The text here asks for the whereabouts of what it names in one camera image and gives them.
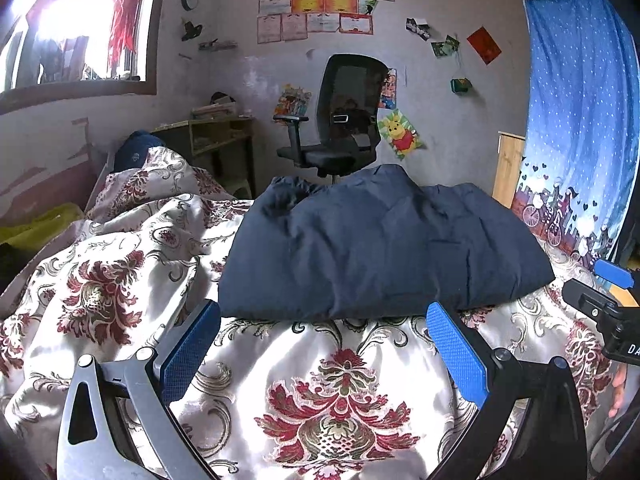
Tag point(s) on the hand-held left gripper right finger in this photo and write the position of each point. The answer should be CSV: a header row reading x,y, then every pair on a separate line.
x,y
457,350

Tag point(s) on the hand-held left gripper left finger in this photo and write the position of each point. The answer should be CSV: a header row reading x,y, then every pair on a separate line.
x,y
192,347

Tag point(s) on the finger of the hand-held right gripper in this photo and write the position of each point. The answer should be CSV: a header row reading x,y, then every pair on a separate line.
x,y
592,300
617,274

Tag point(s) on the dark blue padded jacket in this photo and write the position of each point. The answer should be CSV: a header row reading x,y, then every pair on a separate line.
x,y
380,245

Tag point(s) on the dark hanging clothes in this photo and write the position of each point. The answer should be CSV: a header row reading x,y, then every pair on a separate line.
x,y
57,60

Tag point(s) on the person's right hand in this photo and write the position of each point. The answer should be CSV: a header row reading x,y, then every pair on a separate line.
x,y
619,390

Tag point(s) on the floral quilt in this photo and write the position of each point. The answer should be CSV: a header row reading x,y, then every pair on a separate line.
x,y
325,400

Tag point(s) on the wooden board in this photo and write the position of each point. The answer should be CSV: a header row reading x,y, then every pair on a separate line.
x,y
507,170

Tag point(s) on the pale plastic stool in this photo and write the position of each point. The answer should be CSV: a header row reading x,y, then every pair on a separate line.
x,y
243,188

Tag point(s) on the blue printed curtain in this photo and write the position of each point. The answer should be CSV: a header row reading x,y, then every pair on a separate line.
x,y
575,100

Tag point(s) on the yellow cloth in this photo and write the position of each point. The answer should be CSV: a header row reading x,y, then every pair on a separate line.
x,y
40,225

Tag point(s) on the dark blue pillow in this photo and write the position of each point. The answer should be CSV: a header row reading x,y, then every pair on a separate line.
x,y
132,152

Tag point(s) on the wooden desk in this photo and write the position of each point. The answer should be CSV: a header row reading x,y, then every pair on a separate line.
x,y
220,132

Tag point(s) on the yellow bear poster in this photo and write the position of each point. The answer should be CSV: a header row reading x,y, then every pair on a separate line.
x,y
400,134

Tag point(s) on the pile of papers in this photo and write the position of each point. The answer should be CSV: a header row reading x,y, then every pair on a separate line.
x,y
215,107

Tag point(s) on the green hanging box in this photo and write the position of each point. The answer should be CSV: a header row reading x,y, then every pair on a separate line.
x,y
461,85

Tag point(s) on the colourful cartoon poster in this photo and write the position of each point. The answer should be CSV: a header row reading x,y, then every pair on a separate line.
x,y
291,102

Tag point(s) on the red envelope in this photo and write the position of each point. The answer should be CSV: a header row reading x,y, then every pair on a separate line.
x,y
484,45

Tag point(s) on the cartoon figure poster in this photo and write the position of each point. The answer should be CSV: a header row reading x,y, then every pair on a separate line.
x,y
389,87

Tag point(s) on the black mesh office chair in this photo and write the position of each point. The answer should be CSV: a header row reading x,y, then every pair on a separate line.
x,y
350,90

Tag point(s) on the red hanging cloth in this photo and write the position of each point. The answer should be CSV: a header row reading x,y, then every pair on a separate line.
x,y
122,25

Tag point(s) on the window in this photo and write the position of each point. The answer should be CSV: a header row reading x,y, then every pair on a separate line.
x,y
65,5

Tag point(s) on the green wall photos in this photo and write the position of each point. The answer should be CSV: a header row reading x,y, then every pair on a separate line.
x,y
445,46

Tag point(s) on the small wall shelf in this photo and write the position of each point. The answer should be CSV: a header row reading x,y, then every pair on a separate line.
x,y
216,45

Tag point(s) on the black wall ornament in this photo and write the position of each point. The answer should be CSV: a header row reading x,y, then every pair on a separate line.
x,y
191,31

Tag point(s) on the black and white wall photos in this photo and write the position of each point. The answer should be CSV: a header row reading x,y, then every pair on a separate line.
x,y
417,28

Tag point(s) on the group of wall certificates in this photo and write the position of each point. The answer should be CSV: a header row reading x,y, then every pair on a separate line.
x,y
320,10

